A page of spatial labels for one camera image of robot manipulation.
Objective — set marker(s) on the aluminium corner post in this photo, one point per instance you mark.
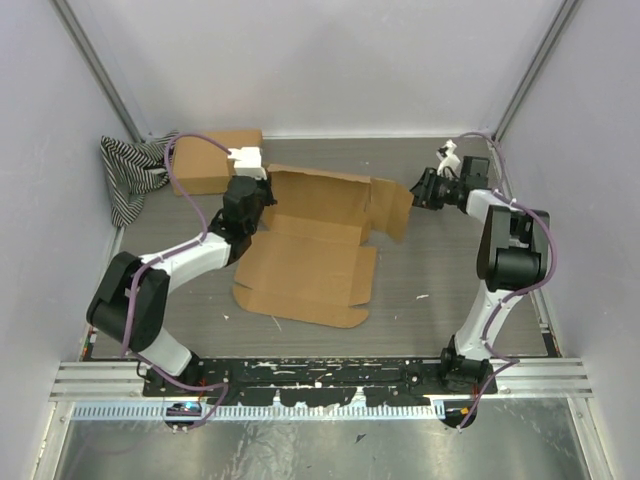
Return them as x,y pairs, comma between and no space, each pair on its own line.
560,21
83,26

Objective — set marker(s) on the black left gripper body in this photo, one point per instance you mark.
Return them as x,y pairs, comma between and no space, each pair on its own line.
266,198

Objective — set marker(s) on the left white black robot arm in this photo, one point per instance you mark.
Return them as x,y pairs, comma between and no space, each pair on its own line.
130,302

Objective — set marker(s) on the white slotted cable duct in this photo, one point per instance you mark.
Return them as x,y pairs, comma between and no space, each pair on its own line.
185,411

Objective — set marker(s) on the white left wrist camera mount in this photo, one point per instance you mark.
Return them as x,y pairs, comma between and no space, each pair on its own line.
247,161

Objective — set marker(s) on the right aluminium corner post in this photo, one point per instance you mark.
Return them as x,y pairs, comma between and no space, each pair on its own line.
560,21

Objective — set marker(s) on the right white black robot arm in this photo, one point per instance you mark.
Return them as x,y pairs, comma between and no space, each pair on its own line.
512,260

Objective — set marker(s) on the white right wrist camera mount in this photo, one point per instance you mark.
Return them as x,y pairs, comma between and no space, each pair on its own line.
449,162

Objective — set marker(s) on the closed brown cardboard box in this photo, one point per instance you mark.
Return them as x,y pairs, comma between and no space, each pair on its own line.
201,167

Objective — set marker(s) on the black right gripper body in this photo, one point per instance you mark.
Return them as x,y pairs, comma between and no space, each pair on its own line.
437,190

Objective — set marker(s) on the aluminium front rail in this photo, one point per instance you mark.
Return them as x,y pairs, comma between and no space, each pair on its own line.
114,380

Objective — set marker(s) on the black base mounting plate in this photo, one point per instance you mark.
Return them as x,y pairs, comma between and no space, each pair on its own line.
321,382

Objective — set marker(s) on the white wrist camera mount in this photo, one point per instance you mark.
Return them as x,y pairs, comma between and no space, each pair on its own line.
449,162
247,161

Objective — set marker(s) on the striped black white cloth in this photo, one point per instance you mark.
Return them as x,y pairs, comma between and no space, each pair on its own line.
133,169

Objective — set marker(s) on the left aluminium corner post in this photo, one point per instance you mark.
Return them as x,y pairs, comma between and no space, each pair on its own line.
83,26

